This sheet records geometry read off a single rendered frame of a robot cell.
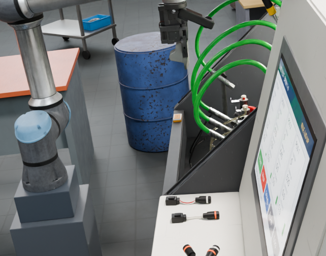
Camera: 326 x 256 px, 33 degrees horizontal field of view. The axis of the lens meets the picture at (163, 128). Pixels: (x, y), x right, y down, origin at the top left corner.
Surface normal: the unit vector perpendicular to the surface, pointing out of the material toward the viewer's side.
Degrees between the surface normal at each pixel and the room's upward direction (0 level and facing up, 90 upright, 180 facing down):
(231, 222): 0
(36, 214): 90
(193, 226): 0
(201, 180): 90
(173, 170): 0
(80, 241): 90
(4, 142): 90
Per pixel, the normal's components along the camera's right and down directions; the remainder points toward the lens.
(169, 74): 0.49, 0.32
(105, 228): -0.11, -0.90
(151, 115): -0.11, 0.43
